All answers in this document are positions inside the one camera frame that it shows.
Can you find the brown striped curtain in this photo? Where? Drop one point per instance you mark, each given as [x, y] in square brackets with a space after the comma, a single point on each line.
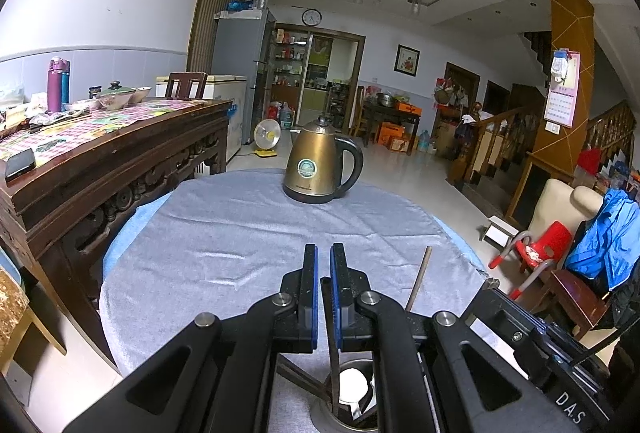
[215, 8]

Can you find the brown wooden chopstick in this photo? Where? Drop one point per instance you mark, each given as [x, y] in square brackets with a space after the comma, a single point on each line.
[420, 273]

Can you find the hanging white bag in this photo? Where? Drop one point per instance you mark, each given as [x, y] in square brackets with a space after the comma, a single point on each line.
[560, 65]

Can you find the pink wall calendar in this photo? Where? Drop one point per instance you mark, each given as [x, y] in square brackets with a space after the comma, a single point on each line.
[562, 103]

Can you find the metal utensil holder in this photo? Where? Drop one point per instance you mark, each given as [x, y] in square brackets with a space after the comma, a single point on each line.
[320, 414]

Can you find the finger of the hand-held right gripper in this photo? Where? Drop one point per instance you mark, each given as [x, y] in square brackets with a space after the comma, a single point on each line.
[492, 303]

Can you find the round wall clock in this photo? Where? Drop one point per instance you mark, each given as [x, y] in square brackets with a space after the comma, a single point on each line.
[311, 17]

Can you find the dark wooden chair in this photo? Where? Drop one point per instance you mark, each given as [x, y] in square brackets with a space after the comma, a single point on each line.
[186, 85]

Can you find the grey tablecloth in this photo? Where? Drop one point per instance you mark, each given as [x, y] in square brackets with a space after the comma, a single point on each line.
[225, 233]

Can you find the dark chopstick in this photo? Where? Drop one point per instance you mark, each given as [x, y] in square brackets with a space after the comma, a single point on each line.
[334, 378]

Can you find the red plastic chair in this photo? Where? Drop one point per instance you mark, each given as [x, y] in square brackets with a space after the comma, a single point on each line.
[550, 240]

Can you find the white chest freezer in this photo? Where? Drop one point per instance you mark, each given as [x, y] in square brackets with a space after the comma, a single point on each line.
[235, 113]

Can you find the grey refrigerator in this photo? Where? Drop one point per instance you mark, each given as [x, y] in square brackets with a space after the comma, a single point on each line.
[235, 48]

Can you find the framed picture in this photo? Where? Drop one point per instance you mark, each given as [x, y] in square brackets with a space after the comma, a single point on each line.
[406, 60]

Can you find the beige armchair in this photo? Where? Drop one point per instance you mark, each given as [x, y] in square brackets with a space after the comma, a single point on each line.
[550, 208]

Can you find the white plastic spoon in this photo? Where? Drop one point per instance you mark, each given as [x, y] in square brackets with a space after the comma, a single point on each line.
[352, 383]

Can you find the blue plastic bag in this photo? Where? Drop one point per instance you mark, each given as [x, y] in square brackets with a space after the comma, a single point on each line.
[239, 5]

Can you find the gold electric kettle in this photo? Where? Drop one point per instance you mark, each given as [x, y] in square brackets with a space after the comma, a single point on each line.
[310, 168]

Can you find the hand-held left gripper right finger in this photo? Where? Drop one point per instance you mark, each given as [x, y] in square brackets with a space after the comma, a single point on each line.
[336, 303]

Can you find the wooden stair railing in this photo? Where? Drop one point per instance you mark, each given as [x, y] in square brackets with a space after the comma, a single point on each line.
[500, 143]

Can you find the lidded pot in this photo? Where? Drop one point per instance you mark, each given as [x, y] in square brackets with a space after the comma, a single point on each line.
[116, 97]

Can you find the carved wooden sideboard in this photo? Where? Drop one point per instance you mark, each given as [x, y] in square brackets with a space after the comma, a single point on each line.
[125, 163]

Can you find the shelf with jars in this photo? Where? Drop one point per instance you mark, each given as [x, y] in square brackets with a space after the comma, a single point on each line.
[287, 58]

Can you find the light blue table cover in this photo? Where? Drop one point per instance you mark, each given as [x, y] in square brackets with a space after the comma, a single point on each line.
[130, 233]

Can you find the glass jar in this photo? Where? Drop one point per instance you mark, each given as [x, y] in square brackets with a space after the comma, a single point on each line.
[262, 0]

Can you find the blue water bottle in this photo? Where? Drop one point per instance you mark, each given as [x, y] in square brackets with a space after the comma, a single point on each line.
[66, 85]

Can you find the white bowl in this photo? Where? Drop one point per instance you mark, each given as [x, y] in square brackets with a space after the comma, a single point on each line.
[141, 94]

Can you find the black case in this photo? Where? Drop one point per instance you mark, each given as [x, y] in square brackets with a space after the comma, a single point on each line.
[20, 164]

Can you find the orange box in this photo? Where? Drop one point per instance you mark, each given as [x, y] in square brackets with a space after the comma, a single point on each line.
[391, 134]

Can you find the blue jacket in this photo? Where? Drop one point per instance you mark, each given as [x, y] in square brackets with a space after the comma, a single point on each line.
[605, 238]

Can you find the reddish wooden chair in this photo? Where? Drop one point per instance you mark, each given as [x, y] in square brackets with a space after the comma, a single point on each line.
[575, 293]

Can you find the water jug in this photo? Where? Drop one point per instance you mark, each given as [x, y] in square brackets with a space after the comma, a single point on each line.
[424, 142]

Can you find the green water bottle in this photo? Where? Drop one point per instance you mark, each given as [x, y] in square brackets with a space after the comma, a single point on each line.
[286, 117]

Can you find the purple water bottle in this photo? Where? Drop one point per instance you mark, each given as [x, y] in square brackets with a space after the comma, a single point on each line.
[54, 88]

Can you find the wall switch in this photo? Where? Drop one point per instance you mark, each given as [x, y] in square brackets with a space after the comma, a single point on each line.
[553, 127]

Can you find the wooden stool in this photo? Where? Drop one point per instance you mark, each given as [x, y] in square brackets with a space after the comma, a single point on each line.
[15, 313]

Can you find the dark wooden table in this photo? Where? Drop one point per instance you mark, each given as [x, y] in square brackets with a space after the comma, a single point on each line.
[390, 110]

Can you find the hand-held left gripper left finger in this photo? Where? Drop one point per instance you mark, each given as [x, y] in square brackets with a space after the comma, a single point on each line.
[310, 298]

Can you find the pink checkered cloth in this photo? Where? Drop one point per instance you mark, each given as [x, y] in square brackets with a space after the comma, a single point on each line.
[100, 128]

